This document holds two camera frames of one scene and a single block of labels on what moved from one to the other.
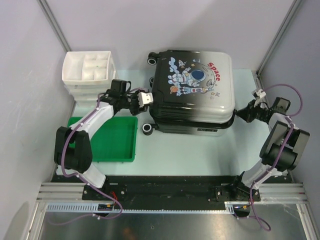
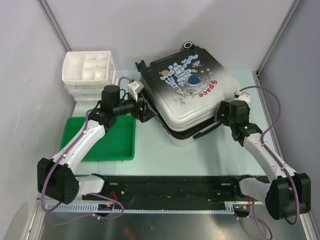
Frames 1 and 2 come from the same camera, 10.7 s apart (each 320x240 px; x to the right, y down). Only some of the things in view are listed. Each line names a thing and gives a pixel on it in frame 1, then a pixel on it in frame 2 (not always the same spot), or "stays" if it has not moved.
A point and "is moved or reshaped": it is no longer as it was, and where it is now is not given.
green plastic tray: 115,141 stays
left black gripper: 137,109 -> 146,113
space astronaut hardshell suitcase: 193,93 is moved or reshaped
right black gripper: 247,113 -> 224,107
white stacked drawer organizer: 86,74 stays
